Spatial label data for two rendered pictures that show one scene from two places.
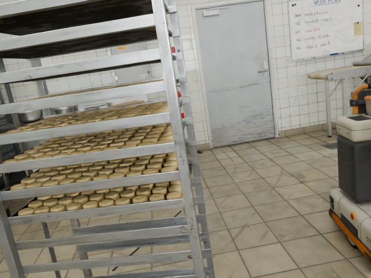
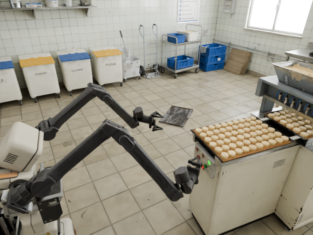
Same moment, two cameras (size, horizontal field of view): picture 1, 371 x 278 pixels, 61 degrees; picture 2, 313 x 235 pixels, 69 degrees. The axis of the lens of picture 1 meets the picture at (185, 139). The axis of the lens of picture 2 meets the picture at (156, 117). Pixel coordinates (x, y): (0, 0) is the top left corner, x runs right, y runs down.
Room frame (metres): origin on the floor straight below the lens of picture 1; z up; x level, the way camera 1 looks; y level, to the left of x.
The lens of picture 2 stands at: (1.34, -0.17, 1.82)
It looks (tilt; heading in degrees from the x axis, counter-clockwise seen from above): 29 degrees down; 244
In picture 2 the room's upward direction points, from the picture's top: straight up
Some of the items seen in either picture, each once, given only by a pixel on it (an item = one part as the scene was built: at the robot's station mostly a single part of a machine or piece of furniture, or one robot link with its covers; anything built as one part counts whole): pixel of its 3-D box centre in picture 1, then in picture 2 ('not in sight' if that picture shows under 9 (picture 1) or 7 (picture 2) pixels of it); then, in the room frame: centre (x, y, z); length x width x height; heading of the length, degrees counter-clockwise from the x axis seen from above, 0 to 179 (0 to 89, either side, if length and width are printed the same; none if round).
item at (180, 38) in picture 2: not in sight; (175, 38); (-1.44, -4.88, 0.87); 0.40 x 0.30 x 0.16; 98
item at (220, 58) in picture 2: not in sight; (211, 57); (-2.58, -4.93, 0.30); 0.60 x 0.40 x 0.20; 4
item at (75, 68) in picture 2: not in sight; (75, 72); (0.87, -4.87, 0.38); 0.64 x 0.54 x 0.77; 93
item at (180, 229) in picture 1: (101, 235); not in sight; (0.95, 0.32, 0.78); 0.64 x 0.03 x 0.03; 84
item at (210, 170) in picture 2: not in sight; (204, 159); (0.47, -1.16, 0.77); 0.24 x 0.04 x 0.14; 85
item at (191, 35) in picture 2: not in sight; (187, 35); (-1.81, -4.97, 0.89); 0.44 x 0.36 x 0.20; 103
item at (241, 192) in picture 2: not in sight; (237, 180); (0.11, -1.13, 0.45); 0.70 x 0.34 x 0.90; 175
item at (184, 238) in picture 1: (140, 242); not in sight; (1.34, 0.28, 0.51); 0.64 x 0.03 x 0.03; 84
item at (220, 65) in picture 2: not in sight; (210, 64); (-2.58, -4.93, 0.10); 0.60 x 0.40 x 0.20; 2
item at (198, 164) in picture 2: not in sight; (194, 164); (0.75, -0.91, 1.02); 0.09 x 0.07 x 0.07; 41
